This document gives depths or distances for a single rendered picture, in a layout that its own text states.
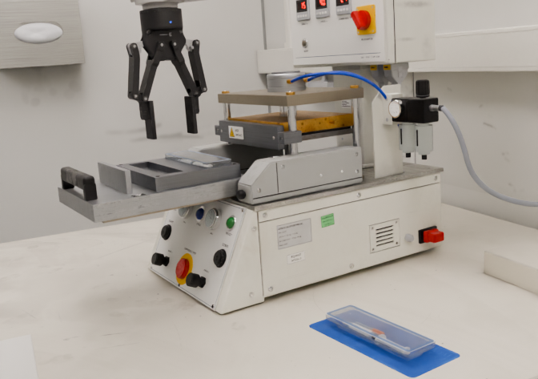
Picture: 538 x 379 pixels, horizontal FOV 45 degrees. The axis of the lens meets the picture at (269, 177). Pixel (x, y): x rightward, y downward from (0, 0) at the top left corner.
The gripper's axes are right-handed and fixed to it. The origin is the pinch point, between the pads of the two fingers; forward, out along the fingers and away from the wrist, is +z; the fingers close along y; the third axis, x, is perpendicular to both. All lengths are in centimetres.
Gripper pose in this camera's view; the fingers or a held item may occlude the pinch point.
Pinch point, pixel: (170, 121)
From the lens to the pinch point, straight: 121.0
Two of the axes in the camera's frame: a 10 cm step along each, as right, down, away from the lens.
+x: 5.5, 1.2, -8.3
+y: -8.3, 1.6, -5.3
